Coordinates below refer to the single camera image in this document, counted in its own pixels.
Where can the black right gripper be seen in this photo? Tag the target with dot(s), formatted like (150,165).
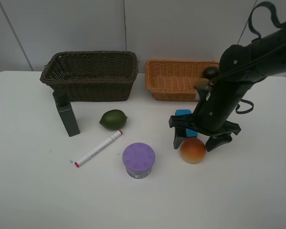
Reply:
(210,116)

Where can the blue whiteboard eraser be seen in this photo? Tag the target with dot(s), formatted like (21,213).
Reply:
(188,132)

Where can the red orange peach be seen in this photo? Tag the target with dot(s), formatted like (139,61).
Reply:
(192,150)

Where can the brown kiwi fruit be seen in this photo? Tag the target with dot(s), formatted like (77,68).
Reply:
(203,84)

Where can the purple lidded round container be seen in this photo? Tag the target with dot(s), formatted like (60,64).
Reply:
(138,159)

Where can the dark green avocado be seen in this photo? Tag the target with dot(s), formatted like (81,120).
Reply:
(210,72)

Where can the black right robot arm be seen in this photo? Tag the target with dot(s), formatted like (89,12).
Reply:
(239,69)

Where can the orange wicker basket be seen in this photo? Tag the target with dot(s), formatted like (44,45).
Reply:
(174,80)

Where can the green lime fruit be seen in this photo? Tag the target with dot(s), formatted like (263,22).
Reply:
(113,120)

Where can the white marker with red caps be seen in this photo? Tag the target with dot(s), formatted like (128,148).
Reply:
(96,150)

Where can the dark brown wicker basket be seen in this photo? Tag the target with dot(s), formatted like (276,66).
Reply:
(92,76)

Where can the dark green square bottle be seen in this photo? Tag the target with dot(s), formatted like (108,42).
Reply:
(65,112)

